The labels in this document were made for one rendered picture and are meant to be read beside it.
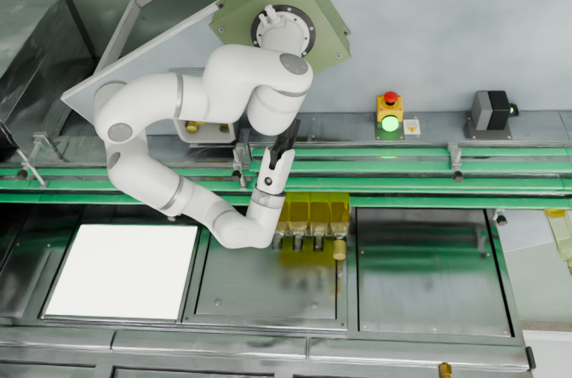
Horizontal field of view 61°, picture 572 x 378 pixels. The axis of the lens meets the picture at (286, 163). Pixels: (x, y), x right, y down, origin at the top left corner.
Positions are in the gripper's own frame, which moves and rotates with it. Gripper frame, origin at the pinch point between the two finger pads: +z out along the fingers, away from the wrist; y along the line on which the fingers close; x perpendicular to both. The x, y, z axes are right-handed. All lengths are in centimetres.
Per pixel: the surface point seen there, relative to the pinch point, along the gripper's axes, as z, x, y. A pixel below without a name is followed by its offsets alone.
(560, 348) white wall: -141, 201, 332
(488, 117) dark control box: 15, 44, 40
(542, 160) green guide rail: 9, 61, 40
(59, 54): -9, -115, 65
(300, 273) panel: -44, 9, 32
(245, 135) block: -10.4, -19.7, 32.0
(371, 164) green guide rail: -6.4, 18.2, 31.7
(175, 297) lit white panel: -61, -23, 20
